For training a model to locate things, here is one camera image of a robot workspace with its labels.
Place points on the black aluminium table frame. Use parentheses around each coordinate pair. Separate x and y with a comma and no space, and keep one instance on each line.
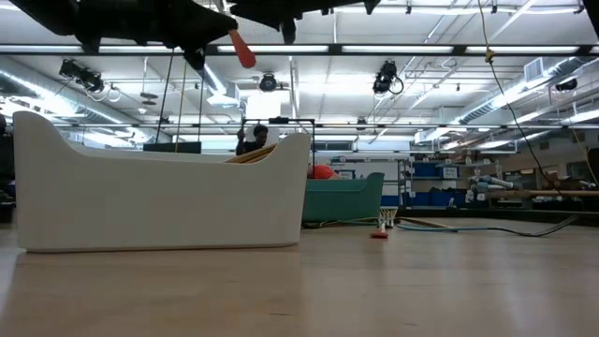
(538,214)

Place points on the black hanging camera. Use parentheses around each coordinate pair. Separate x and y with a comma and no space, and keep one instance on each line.
(384,77)

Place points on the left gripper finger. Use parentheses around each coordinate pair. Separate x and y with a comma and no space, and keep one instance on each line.
(208,16)
(206,36)

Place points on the blue storage bin shelf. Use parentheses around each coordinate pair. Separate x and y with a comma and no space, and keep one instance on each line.
(428,199)

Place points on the black ceiling dome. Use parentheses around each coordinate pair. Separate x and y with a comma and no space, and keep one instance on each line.
(566,85)

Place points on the person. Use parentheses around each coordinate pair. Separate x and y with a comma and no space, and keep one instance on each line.
(323,172)
(255,140)

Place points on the teal plastic bin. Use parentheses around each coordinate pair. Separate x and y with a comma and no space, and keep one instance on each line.
(344,201)

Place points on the white pipe bundle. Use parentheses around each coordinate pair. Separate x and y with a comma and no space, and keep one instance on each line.
(491,182)

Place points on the black monitor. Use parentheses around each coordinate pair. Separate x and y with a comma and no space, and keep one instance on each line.
(173,147)

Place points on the white ceiling vent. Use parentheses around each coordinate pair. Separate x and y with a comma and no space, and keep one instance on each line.
(533,70)

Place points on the white plastic bin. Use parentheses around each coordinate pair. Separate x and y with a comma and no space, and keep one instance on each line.
(164,201)

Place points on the wooden bench top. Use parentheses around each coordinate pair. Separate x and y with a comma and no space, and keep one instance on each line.
(561,193)

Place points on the round black ceiling camera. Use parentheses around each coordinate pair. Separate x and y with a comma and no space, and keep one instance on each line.
(268,83)

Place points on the black ceiling camera cluster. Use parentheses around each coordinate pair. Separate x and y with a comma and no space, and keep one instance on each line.
(82,75)

